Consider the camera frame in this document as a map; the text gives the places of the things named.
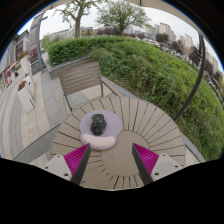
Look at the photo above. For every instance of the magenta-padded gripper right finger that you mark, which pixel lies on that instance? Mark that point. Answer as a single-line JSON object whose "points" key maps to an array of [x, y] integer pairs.
{"points": [[165, 165]]}

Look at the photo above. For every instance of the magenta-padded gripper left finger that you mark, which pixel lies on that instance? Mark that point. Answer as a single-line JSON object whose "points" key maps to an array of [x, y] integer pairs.
{"points": [[60, 165]]}

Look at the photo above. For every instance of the black computer mouse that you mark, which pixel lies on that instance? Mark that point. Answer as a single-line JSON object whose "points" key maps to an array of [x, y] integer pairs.
{"points": [[98, 125]]}

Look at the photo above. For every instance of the lilac mouse pad with wrist rest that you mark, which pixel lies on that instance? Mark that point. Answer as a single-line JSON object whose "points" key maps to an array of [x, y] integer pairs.
{"points": [[113, 123]]}

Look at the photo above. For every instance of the white flower planter box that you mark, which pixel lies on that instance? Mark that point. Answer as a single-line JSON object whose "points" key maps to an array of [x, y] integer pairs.
{"points": [[24, 65], [25, 96]]}

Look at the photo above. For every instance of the black curved umbrella pole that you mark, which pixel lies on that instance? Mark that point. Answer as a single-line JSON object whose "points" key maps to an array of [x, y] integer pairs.
{"points": [[196, 83]]}

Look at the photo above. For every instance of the grey slatted outdoor chair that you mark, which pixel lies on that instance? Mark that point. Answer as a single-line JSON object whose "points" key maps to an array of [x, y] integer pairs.
{"points": [[80, 78]]}

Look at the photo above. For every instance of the green hedge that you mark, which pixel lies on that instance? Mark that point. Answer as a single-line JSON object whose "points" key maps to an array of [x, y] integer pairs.
{"points": [[150, 73]]}

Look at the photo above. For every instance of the dark display sign board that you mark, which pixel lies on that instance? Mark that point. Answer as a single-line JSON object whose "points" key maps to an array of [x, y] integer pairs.
{"points": [[33, 46]]}

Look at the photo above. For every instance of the group of beige apartment buildings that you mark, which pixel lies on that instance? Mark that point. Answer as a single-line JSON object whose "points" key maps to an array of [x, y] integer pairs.
{"points": [[165, 30]]}

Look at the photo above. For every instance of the sparse-leaved tree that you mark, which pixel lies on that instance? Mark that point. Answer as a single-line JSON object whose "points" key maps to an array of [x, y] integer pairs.
{"points": [[78, 20]]}

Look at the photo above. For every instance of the round bushy green tree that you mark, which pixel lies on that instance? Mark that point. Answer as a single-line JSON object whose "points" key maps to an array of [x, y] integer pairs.
{"points": [[121, 15]]}

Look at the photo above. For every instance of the beige umbrella canopy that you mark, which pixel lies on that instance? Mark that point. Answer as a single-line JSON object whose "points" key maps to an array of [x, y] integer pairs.
{"points": [[156, 3]]}

